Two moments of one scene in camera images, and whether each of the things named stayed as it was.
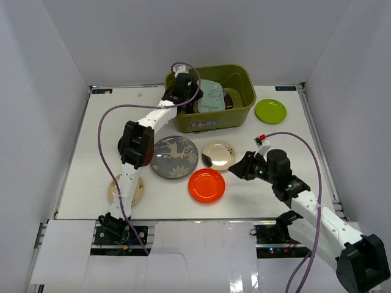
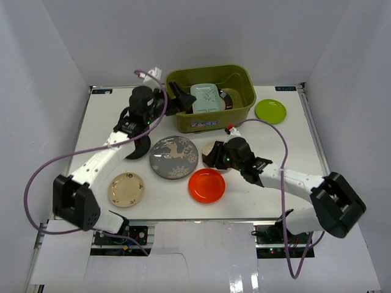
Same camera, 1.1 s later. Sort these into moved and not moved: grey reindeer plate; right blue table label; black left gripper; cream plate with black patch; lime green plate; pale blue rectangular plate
Moved: black left gripper; pale blue rectangular plate
Not moved: lime green plate; right blue table label; grey reindeer plate; cream plate with black patch
